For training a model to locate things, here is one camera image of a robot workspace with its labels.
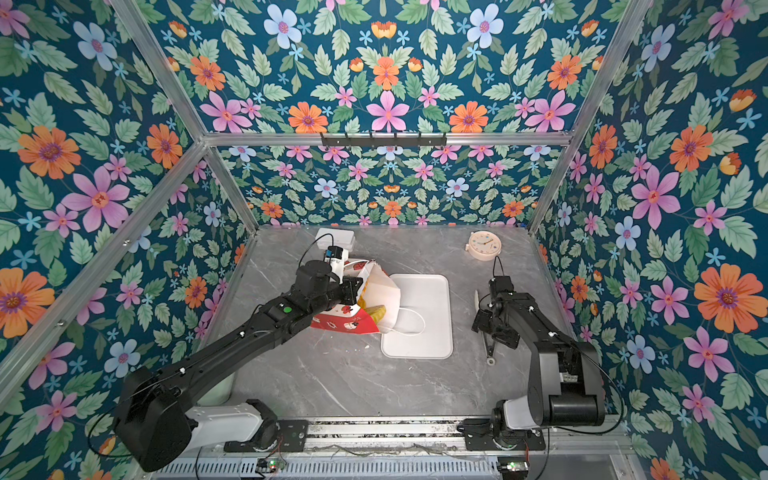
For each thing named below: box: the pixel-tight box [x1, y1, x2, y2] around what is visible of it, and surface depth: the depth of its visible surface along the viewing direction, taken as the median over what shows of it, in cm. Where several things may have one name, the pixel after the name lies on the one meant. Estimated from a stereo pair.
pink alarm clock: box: [465, 230, 502, 261], surface depth 113 cm
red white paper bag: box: [310, 259, 401, 334], surface depth 86 cm
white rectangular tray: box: [380, 274, 454, 360], surface depth 92 cm
